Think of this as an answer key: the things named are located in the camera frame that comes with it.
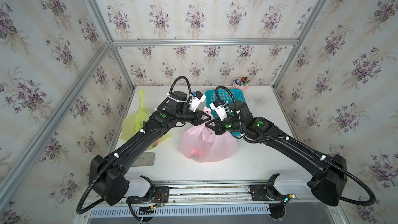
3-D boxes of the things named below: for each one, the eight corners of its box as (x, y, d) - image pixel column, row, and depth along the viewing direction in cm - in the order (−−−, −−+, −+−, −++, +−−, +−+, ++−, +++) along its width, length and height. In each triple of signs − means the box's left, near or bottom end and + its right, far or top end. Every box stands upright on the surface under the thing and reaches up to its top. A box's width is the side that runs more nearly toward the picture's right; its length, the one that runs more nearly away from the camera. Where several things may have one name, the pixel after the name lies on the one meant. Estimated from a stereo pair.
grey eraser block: (134, 166, 83) (132, 164, 81) (137, 154, 87) (135, 152, 85) (153, 166, 83) (151, 164, 81) (155, 154, 88) (154, 152, 85)
